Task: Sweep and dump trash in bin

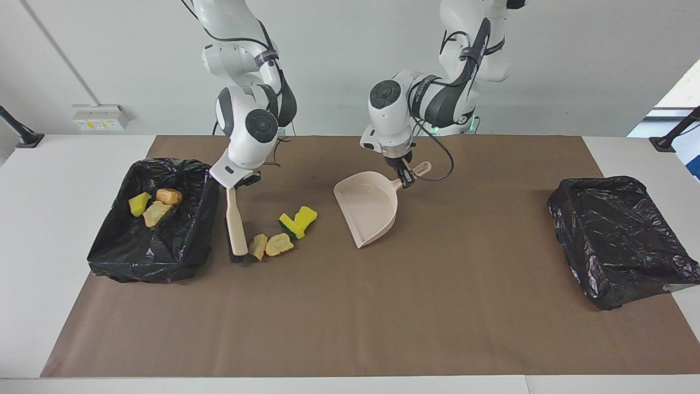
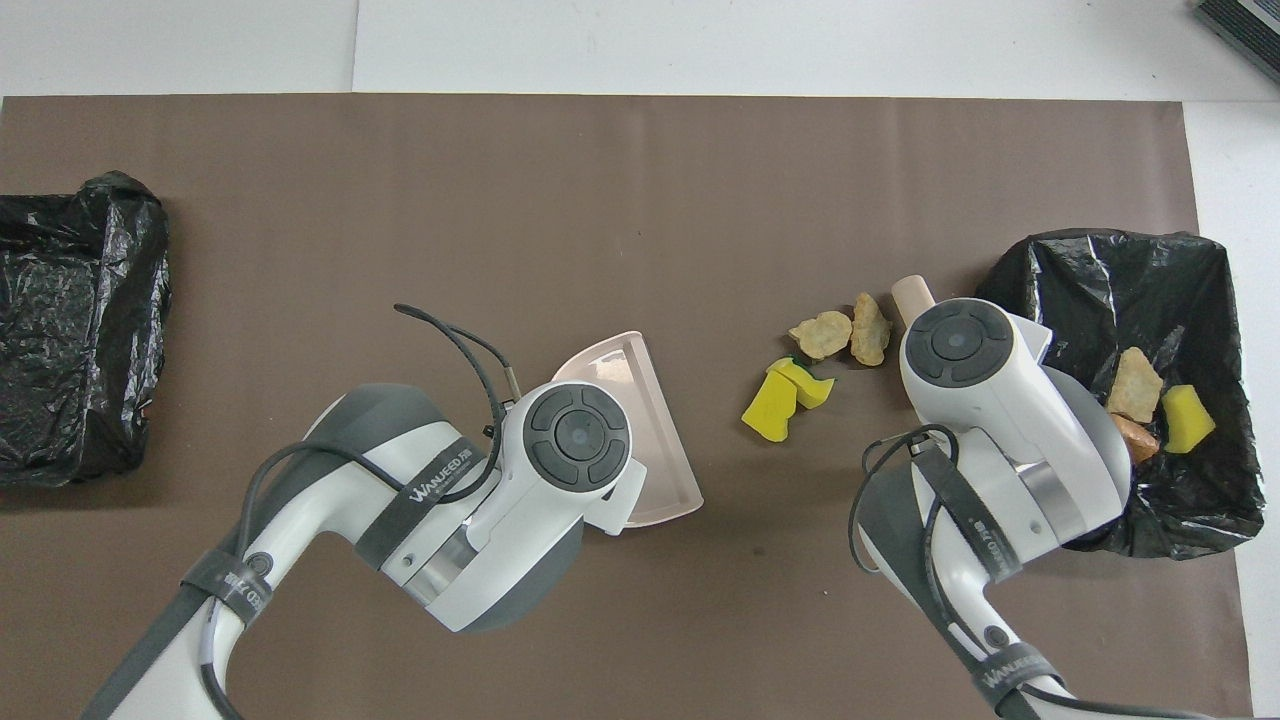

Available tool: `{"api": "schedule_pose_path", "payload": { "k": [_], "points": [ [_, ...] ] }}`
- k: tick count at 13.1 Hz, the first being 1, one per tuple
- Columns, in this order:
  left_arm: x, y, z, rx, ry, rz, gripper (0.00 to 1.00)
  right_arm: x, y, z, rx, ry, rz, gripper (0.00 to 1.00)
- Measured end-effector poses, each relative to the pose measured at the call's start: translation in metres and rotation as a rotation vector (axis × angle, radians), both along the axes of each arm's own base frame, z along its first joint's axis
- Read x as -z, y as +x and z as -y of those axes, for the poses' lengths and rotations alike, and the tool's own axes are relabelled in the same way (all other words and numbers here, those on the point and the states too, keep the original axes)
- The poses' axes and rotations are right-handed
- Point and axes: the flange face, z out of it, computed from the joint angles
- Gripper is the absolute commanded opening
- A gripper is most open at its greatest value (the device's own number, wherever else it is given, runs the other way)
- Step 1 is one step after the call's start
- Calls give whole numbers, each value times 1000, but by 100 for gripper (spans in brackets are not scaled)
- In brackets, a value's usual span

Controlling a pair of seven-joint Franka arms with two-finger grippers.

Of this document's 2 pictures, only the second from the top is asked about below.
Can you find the brown fried nugget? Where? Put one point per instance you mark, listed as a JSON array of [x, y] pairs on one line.
[[1140, 438]]

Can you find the striped croissant bread piece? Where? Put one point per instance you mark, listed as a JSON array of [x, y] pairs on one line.
[[1137, 385]]

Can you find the narrow tan fried chip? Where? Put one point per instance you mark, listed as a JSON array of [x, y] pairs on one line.
[[870, 330]]

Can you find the dark grey ribbed device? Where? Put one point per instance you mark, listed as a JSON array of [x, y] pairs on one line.
[[1250, 25]]

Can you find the brown table mat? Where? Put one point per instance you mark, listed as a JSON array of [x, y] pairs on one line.
[[640, 200]]

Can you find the beige plastic dustpan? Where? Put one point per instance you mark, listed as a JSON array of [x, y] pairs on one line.
[[660, 440]]

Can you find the yellow sponge with green scrub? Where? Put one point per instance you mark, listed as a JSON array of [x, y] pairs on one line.
[[812, 388]]

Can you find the plain yellow sponge piece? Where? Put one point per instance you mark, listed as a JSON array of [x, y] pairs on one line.
[[768, 412]]

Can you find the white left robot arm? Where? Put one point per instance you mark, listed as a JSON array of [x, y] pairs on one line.
[[330, 500]]

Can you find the black-lined trash bin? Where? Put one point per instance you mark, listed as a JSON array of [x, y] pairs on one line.
[[60, 420], [1190, 300]]

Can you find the wide tan fried chip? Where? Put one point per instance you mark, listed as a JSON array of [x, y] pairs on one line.
[[822, 335]]

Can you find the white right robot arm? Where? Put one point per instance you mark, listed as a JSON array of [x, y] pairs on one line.
[[1000, 400]]

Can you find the small yellow sponge piece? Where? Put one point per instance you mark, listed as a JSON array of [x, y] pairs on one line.
[[1187, 420]]

